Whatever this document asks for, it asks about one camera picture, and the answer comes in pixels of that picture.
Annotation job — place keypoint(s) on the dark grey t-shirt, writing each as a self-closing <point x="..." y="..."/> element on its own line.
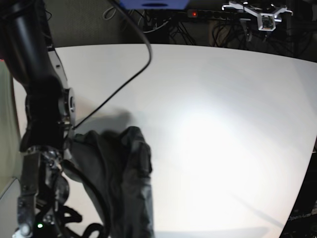
<point x="119" y="166"/>

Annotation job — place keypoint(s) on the black power strip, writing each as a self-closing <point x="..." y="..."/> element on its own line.
<point x="216" y="15"/>

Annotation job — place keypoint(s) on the white camera bracket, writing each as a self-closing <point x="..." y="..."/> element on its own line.
<point x="267" y="13"/>

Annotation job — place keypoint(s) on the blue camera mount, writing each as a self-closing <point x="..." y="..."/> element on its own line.
<point x="154" y="4"/>

